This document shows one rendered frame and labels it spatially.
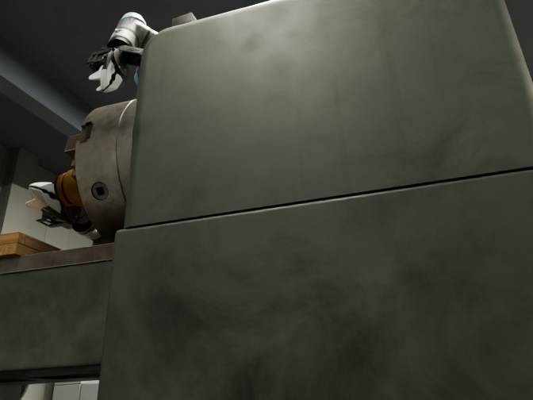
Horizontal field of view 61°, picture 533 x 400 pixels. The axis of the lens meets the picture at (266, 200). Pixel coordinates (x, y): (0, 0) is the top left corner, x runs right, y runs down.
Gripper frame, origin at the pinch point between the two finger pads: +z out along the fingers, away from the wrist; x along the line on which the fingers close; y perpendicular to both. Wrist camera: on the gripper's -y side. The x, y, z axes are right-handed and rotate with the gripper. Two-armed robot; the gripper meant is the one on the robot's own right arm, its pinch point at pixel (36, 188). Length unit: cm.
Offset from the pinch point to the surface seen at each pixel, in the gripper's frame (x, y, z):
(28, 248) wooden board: -19.4, -12.9, 12.1
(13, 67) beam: 238, 226, -173
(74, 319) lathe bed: -32.6, -25.5, 13.4
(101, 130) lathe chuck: 2.2, -24.7, 12.4
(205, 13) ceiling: 258, 47, -189
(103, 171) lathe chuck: -5.9, -25.4, 11.2
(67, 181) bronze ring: -0.3, -8.9, 1.0
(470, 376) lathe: -44, -79, 19
